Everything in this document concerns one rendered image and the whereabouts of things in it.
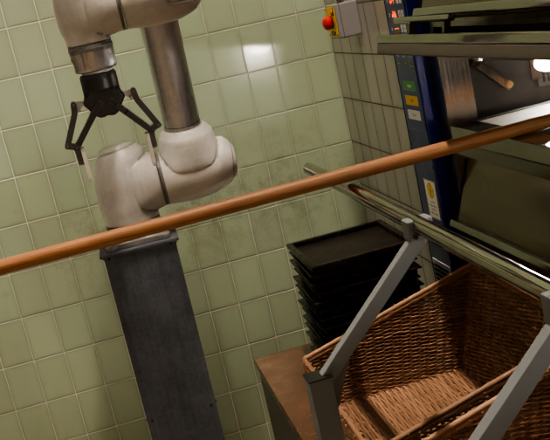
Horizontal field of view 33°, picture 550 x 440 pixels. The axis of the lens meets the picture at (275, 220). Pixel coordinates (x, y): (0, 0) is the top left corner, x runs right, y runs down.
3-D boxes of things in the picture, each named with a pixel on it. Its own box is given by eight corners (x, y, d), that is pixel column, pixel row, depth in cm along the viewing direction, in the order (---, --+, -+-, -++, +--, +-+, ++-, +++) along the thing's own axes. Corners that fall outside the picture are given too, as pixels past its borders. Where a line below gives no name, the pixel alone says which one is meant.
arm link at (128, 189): (105, 220, 272) (85, 147, 267) (167, 205, 274) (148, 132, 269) (103, 232, 256) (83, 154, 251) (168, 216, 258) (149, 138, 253)
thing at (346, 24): (353, 34, 287) (346, 1, 284) (362, 33, 277) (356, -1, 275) (329, 39, 285) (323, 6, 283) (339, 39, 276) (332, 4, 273)
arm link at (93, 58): (67, 47, 194) (74, 76, 195) (66, 50, 185) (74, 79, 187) (111, 37, 195) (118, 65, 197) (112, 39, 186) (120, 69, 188)
